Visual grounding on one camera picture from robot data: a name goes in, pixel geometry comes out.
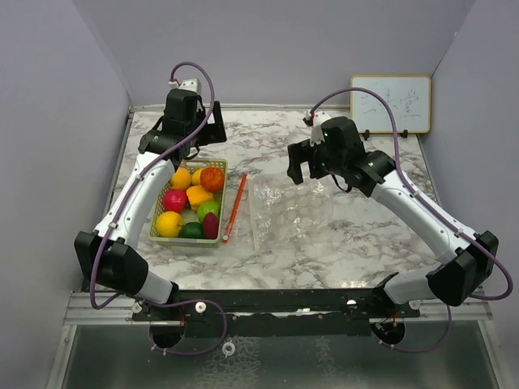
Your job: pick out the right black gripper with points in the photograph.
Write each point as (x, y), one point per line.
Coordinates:
(298, 153)

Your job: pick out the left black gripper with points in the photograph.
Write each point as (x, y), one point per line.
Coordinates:
(214, 132)

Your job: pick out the clear zip top bag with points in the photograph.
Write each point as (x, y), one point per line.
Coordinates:
(283, 213)

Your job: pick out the orange toy pumpkin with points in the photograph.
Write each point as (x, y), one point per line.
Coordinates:
(212, 179)

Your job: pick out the yellow toy bell pepper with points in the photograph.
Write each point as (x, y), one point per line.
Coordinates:
(196, 195)

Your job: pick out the pale green plastic basket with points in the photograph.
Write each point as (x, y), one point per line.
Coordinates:
(188, 214)

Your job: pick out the yellow toy mango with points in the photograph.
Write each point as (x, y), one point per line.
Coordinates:
(196, 177)

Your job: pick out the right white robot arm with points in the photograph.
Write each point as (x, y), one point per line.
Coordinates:
(461, 252)

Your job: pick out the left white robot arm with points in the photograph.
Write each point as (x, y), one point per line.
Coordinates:
(107, 255)

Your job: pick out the clear bag orange slider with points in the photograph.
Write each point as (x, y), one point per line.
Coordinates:
(234, 212)

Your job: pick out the orange toy citrus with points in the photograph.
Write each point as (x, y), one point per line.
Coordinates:
(181, 180)

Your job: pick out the red toy apple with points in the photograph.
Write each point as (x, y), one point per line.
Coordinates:
(174, 200)

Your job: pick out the light green toy apple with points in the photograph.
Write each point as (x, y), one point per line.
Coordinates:
(210, 206)

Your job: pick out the dark red toy fruit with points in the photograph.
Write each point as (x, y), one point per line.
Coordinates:
(210, 226)

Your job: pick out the yellow toy lemon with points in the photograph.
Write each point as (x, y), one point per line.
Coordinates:
(169, 224)

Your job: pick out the dark green toy lime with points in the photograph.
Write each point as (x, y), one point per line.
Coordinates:
(192, 230)

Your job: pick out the small whiteboard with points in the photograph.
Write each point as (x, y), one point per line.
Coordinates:
(408, 96)

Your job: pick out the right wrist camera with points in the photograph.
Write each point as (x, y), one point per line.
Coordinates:
(315, 120)

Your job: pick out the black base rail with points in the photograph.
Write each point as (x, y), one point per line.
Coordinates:
(274, 312)

